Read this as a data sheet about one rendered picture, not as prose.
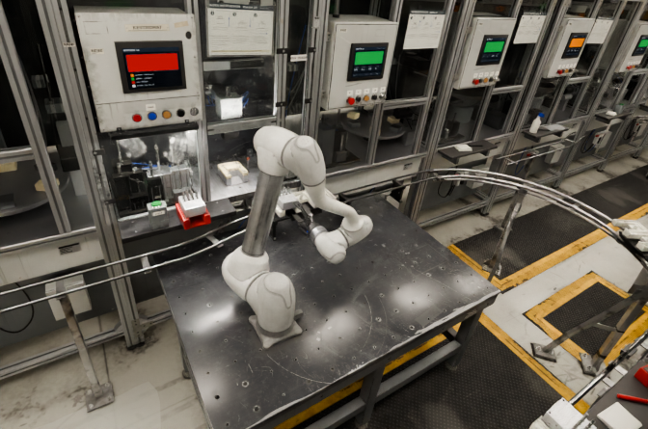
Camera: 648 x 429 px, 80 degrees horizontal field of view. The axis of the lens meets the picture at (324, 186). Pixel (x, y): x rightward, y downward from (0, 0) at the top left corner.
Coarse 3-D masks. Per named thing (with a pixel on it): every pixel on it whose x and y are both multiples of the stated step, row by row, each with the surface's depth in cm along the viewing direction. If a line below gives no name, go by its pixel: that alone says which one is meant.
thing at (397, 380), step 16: (464, 320) 214; (432, 336) 181; (448, 336) 228; (464, 336) 217; (400, 352) 170; (448, 352) 215; (464, 352) 227; (368, 368) 161; (384, 368) 176; (416, 368) 205; (448, 368) 233; (368, 384) 180; (384, 384) 196; (400, 384) 198; (320, 400) 151; (352, 400) 187; (368, 400) 184; (288, 416) 144; (336, 416) 180; (352, 416) 185; (368, 416) 195
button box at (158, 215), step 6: (150, 204) 177; (162, 204) 178; (150, 210) 174; (156, 210) 176; (162, 210) 177; (150, 216) 176; (156, 216) 178; (162, 216) 179; (150, 222) 178; (156, 222) 179; (162, 222) 181; (168, 222) 182; (156, 228) 181
